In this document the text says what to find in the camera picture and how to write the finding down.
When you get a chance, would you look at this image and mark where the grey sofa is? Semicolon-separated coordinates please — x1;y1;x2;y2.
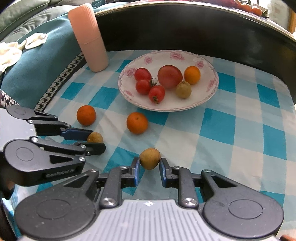
1;0;93;43

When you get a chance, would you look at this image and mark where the white floral porcelain bowl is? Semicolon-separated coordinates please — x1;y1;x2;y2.
118;50;219;112

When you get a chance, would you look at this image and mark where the white cloth on blanket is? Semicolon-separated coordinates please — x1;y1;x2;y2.
0;33;48;73

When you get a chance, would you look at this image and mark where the dark coffee table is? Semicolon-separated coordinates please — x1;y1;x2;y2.
95;1;295;97

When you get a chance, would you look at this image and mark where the red cherry tomato with stem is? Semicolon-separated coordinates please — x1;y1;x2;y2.
135;78;158;95

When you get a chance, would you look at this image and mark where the teal blanket with houndstooth trim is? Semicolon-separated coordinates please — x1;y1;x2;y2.
0;2;102;112

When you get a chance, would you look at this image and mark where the blue white checkered tablecloth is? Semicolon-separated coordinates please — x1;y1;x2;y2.
46;51;295;236

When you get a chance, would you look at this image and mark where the small red cherry tomato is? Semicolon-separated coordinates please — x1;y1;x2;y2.
149;85;165;104

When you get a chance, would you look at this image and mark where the large red tomato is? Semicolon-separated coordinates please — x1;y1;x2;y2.
158;65;183;89

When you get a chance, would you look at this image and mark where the orange tangerine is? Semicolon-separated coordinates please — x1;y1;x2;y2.
76;105;96;126
183;66;201;85
126;112;149;135

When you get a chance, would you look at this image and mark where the pink ribbed cylinder cup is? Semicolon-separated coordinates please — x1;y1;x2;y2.
68;3;108;72

